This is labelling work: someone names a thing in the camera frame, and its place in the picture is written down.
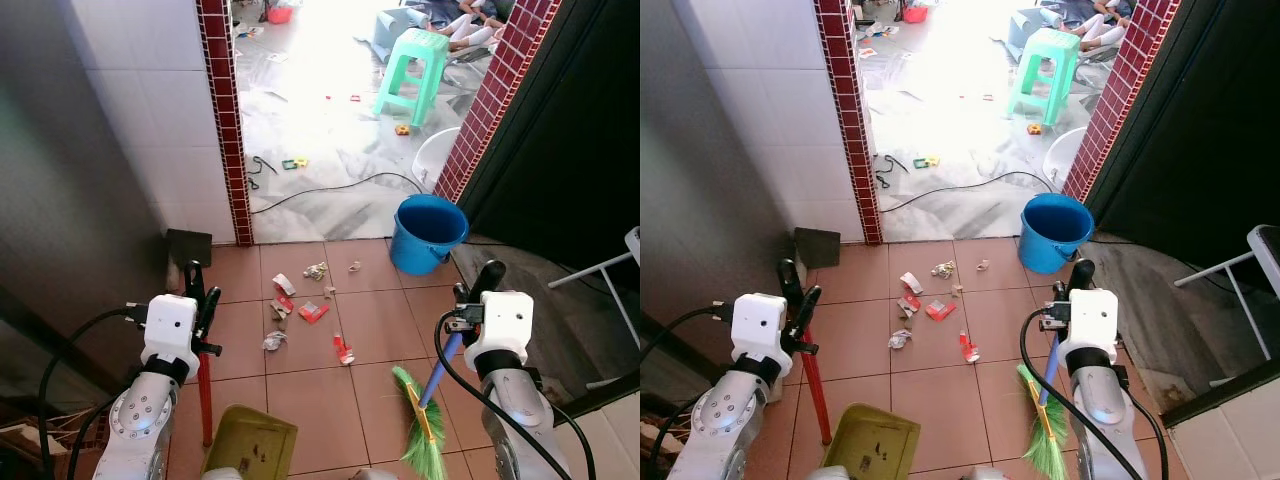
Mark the crumpled silver foil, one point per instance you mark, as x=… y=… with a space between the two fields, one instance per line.
x=316 y=271
x=944 y=270

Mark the flat red packet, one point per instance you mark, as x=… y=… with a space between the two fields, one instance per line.
x=940 y=310
x=313 y=312

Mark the white metal frame furniture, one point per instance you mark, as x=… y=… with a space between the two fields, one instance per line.
x=600 y=267
x=1262 y=245

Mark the seated person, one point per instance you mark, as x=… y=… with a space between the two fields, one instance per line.
x=470 y=30
x=1100 y=30

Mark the pile of wood scraps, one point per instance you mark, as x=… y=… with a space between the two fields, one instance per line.
x=658 y=440
x=35 y=435

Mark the green plastic stool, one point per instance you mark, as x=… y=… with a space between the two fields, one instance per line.
x=1052 y=42
x=420 y=42

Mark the dark flat board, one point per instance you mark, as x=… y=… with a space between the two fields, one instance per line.
x=818 y=247
x=190 y=248

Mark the red and white wrapper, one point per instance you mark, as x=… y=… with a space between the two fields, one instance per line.
x=281 y=306
x=908 y=305

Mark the yellow-green small toy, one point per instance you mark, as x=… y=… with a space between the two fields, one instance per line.
x=295 y=163
x=926 y=161

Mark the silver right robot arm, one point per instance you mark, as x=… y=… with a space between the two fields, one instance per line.
x=515 y=410
x=1100 y=410

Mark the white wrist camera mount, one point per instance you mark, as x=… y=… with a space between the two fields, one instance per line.
x=168 y=325
x=1092 y=322
x=758 y=325
x=505 y=325

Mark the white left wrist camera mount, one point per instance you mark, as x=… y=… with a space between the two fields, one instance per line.
x=758 y=325
x=168 y=325

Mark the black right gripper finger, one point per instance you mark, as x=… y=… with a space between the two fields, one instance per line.
x=489 y=278
x=1082 y=276

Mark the white plastic basin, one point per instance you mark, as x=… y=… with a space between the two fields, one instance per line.
x=1062 y=158
x=432 y=160

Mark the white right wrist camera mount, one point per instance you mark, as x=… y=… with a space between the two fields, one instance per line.
x=505 y=325
x=1092 y=322

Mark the white paper scrap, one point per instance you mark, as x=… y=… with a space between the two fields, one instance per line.
x=911 y=283
x=284 y=284

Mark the red plastic basket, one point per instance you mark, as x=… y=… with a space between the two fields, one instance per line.
x=280 y=15
x=915 y=14

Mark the crumpled white paper ball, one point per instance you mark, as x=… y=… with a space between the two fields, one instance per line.
x=900 y=339
x=275 y=341

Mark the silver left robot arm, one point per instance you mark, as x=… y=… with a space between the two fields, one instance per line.
x=725 y=420
x=145 y=420

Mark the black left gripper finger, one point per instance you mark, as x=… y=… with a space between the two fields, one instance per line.
x=194 y=278
x=791 y=278
x=812 y=300
x=214 y=300

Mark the long red wrapper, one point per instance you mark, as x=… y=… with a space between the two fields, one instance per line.
x=344 y=350
x=969 y=348

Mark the blue plastic bucket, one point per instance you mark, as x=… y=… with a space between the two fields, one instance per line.
x=1050 y=245
x=425 y=245

